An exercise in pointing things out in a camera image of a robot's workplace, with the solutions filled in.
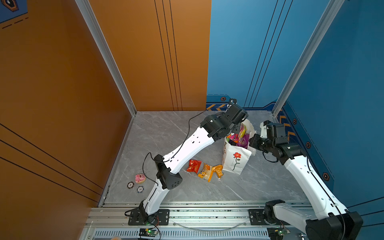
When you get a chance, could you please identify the colourful candy bag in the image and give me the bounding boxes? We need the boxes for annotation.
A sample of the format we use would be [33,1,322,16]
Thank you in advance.
[226,123,250,149]

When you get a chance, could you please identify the white paper bag with flowers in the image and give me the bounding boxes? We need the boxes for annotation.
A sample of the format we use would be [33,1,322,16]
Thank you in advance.
[223,120,256,175]

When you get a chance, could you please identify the red snack packet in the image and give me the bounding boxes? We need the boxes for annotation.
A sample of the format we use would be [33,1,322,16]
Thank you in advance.
[187,160,202,174]

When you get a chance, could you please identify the orange snack packet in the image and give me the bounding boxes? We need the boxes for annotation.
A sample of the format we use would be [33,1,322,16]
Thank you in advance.
[198,164,214,182]
[212,165,224,179]

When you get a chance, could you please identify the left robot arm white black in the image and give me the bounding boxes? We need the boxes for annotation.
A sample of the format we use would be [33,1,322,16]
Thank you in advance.
[139,99,249,219]

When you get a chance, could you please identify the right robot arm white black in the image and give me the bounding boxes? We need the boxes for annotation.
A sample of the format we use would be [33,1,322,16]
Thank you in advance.
[250,135,363,240]

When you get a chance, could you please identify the circuit board right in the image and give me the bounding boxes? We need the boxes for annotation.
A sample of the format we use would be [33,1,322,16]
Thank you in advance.
[267,228,290,240]

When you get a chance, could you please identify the pink donut sticker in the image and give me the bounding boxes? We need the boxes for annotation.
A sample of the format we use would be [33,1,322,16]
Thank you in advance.
[135,174,147,184]

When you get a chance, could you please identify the green circuit board left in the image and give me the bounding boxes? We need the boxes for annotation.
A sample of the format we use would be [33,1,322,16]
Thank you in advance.
[139,228,160,240]

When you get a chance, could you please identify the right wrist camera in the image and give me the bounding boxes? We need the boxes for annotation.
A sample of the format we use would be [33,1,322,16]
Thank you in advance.
[260,120,289,145]

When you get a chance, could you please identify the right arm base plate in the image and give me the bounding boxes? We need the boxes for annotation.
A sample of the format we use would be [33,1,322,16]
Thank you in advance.
[248,209,267,226]

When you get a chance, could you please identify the aluminium rail frame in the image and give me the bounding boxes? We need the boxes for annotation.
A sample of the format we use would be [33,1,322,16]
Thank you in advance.
[79,201,316,240]

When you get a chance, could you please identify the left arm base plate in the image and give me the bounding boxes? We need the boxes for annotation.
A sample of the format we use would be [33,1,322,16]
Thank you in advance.
[125,209,170,226]

